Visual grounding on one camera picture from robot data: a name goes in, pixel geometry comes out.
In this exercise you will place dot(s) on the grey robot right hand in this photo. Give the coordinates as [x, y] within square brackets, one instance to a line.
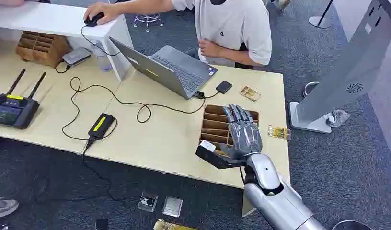
[244, 135]

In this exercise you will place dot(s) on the person's left hand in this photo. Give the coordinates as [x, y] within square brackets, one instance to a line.
[209, 49]

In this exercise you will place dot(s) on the person's right hand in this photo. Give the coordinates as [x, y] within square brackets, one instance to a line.
[98, 12]

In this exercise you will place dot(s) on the black computer mouse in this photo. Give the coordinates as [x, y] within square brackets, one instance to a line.
[93, 20]

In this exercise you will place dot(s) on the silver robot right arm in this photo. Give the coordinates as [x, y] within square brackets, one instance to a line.
[278, 203]

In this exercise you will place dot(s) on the wooden card box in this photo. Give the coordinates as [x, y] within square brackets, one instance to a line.
[214, 125]

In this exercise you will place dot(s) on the person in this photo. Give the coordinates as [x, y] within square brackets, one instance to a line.
[233, 28]

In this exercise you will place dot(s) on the yellow card in clear sleeve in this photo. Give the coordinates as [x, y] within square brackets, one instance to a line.
[250, 94]
[279, 132]

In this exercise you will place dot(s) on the black external drive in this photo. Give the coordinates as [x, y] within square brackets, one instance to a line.
[224, 87]

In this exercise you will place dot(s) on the white desk riser shelf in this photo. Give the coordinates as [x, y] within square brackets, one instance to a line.
[55, 19]

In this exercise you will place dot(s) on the grey laptop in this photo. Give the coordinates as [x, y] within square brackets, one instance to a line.
[170, 71]

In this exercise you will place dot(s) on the clear plastic bottle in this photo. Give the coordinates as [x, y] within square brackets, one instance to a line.
[102, 58]

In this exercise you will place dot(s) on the flat grey white device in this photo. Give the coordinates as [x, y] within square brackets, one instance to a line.
[76, 56]

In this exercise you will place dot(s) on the chrome stool base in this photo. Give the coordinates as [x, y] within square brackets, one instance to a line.
[148, 20]

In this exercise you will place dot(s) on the wooden organizer box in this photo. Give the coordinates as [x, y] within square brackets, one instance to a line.
[43, 47]

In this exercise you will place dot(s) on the crumpled clear plastic bag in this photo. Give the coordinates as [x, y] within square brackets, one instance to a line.
[339, 117]

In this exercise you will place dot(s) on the black power adapter yellow label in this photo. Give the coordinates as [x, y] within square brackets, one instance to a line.
[101, 126]

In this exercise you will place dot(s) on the dark printed card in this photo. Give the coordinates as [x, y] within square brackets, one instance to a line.
[148, 201]

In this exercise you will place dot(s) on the yellow printed card pack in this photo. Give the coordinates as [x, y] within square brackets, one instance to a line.
[170, 226]

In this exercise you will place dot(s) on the grey kiosk stand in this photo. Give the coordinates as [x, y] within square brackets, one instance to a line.
[351, 70]

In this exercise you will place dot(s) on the black remote controller with antennas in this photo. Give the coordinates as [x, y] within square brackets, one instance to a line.
[14, 109]

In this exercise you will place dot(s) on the round dark base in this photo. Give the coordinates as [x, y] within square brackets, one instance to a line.
[351, 225]

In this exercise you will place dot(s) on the right wrist camera pale box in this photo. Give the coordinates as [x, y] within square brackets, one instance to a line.
[214, 157]

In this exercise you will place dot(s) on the stanchion post with round base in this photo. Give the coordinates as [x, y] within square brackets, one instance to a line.
[321, 20]

